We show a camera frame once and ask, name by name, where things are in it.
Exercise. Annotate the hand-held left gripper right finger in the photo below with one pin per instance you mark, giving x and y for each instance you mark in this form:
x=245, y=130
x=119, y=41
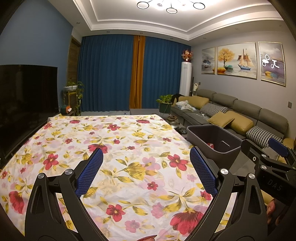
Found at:
x=203, y=172

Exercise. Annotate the floral tablecloth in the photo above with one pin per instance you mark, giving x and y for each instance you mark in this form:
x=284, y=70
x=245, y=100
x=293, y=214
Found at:
x=138, y=148

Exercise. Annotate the plant in green pot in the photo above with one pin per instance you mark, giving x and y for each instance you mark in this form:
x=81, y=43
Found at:
x=165, y=103

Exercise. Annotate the blue curtain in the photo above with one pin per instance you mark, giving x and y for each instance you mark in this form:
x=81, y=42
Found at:
x=106, y=74
x=164, y=74

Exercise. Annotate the purple abstract painting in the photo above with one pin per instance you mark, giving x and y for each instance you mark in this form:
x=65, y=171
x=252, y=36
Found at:
x=271, y=63

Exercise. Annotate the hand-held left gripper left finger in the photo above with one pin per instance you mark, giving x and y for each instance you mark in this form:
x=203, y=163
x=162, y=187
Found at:
x=90, y=172

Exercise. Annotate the sailboat and tree painting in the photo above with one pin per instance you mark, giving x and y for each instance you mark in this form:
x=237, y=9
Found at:
x=235, y=60

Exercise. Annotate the black television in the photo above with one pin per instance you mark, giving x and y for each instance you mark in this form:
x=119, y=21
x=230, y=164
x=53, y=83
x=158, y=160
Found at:
x=25, y=104

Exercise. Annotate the gold plant stand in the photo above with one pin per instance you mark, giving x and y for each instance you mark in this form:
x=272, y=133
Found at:
x=69, y=99

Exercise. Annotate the small landscape painting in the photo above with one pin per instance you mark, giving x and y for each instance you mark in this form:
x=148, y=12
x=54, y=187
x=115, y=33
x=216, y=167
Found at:
x=209, y=61

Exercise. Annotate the red flower decoration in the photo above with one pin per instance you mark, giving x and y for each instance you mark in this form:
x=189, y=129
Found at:
x=186, y=55

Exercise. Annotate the person's right hand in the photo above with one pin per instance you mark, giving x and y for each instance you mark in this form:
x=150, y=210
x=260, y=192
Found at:
x=271, y=206

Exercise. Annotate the red plastic bag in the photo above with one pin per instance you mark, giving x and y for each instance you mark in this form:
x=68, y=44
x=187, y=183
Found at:
x=211, y=145

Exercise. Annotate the grey plastic bin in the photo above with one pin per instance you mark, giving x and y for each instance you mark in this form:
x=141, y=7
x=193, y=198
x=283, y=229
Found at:
x=203, y=132

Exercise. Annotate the yellow pillow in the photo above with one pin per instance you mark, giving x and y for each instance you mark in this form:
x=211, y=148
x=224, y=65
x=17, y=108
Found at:
x=196, y=102
x=220, y=119
x=241, y=124

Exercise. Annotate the black white patterned pillow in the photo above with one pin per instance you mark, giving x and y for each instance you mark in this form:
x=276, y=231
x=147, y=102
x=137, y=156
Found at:
x=214, y=109
x=261, y=136

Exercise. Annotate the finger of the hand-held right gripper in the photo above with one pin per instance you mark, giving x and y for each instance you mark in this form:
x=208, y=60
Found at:
x=251, y=150
x=278, y=148

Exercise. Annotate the white standing air conditioner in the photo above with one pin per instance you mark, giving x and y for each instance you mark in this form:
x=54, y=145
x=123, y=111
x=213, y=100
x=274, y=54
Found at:
x=185, y=78

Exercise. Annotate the white crumpled cloth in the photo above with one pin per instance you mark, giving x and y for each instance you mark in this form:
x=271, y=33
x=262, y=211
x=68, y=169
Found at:
x=186, y=105

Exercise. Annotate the orange curtain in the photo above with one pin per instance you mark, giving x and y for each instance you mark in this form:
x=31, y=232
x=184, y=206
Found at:
x=137, y=74

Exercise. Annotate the white handheld vacuum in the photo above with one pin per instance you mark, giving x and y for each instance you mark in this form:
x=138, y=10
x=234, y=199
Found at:
x=195, y=89

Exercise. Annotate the orange tissue box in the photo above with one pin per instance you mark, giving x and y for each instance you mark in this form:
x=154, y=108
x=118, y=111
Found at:
x=66, y=109

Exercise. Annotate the trailing plant in white bowl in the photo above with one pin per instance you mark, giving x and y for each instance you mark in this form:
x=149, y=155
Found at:
x=70, y=88

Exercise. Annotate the grey sofa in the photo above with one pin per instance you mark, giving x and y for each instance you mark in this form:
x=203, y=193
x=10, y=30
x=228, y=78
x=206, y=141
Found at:
x=245, y=106

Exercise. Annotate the dark cloth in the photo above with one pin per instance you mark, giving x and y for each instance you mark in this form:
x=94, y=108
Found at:
x=178, y=97

